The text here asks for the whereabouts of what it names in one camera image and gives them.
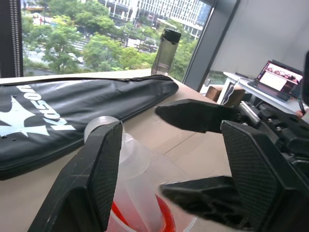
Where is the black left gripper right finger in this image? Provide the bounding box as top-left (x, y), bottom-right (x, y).
top-left (221, 120), bottom-right (309, 232)

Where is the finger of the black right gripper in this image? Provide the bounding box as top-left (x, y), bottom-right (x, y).
top-left (154, 99), bottom-right (242, 134)
top-left (159, 175), bottom-right (254, 230)

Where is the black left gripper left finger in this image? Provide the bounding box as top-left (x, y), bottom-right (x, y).
top-left (28, 120), bottom-right (124, 232)

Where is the large clear plastic cup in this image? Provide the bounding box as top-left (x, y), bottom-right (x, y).
top-left (107, 132), bottom-right (199, 232)

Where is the small clear plastic cup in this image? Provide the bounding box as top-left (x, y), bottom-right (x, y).
top-left (83, 116), bottom-right (121, 144)

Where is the person's hand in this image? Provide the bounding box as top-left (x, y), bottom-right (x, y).
top-left (295, 108), bottom-right (309, 120)

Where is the brown cardboard box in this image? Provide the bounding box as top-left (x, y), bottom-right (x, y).
top-left (205, 85), bottom-right (246, 107)

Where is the open laptop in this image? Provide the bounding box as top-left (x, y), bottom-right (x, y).
top-left (247, 59), bottom-right (304, 102)

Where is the white desk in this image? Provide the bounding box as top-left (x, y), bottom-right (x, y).
top-left (217, 71), bottom-right (303, 115)

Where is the dark translucent water bottle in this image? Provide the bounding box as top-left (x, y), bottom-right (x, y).
top-left (151, 28), bottom-right (182, 76)

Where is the black bag with white print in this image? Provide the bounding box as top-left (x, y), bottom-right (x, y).
top-left (0, 74), bottom-right (180, 181)

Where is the dark window frame post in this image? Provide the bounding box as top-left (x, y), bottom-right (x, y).
top-left (182, 0), bottom-right (241, 92)

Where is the beaded blind chain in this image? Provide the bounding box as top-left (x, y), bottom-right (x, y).
top-left (9, 0), bottom-right (20, 76)

